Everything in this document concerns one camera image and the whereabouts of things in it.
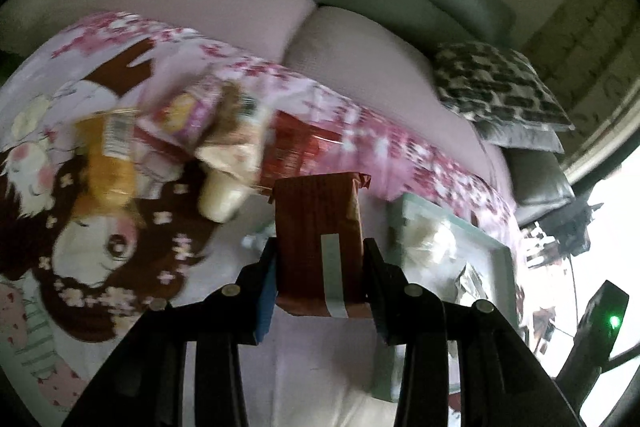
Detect cream bun packet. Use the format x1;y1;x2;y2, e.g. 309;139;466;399
197;169;251;223

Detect black and white patterned pillow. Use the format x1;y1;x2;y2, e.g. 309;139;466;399
432;39;576;132

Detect purple label bread packet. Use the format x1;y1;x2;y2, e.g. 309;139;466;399
142;74;226;148

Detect brown packet with white stripe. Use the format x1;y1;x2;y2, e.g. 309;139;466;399
267;172;373;320

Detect yellow cake packet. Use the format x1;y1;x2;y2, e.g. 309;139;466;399
75;107;143;208

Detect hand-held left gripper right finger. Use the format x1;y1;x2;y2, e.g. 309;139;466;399
362;237;586;427

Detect dark metal rack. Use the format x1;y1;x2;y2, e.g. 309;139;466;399
520;202;606;268

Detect beige brown snack packet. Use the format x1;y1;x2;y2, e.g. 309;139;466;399
195;79;273;185

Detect red snack packet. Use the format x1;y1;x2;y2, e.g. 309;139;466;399
260;112;346;195

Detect grey pillow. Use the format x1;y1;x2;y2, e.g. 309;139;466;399
475;122;566;155

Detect printed cartoon blanket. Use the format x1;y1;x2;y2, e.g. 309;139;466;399
0;9;526;427

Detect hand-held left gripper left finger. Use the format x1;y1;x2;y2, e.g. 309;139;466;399
62;237;280;427

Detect teal cardboard box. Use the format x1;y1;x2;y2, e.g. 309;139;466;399
387;193;518;403

